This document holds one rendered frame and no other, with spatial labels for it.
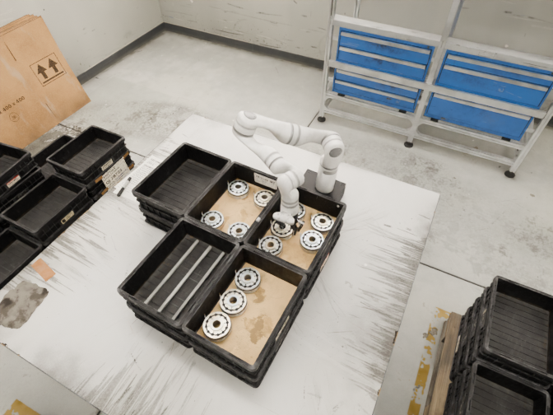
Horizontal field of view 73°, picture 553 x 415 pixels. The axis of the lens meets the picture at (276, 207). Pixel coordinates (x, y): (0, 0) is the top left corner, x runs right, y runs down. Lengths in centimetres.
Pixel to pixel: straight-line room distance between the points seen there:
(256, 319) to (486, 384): 111
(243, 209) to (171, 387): 79
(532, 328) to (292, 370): 116
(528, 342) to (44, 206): 276
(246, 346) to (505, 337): 121
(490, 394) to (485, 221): 145
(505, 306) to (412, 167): 156
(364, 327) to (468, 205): 180
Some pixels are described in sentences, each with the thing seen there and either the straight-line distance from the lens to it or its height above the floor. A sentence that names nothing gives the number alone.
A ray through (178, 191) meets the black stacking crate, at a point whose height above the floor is 83.
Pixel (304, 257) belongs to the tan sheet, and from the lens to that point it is 160.
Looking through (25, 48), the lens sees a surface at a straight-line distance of 407.
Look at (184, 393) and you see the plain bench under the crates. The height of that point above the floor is 70.
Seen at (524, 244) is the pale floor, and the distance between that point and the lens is 315.
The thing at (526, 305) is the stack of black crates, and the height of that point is 49.
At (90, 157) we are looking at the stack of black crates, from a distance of 282.
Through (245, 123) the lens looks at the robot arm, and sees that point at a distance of 151.
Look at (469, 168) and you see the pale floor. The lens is 352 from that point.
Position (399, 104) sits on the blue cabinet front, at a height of 37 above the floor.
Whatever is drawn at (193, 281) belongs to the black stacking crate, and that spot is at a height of 83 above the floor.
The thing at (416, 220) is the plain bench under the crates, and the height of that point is 70.
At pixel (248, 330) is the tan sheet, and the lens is 145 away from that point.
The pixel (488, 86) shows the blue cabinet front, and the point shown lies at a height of 68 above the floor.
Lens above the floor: 217
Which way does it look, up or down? 50 degrees down
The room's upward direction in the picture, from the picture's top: 1 degrees counter-clockwise
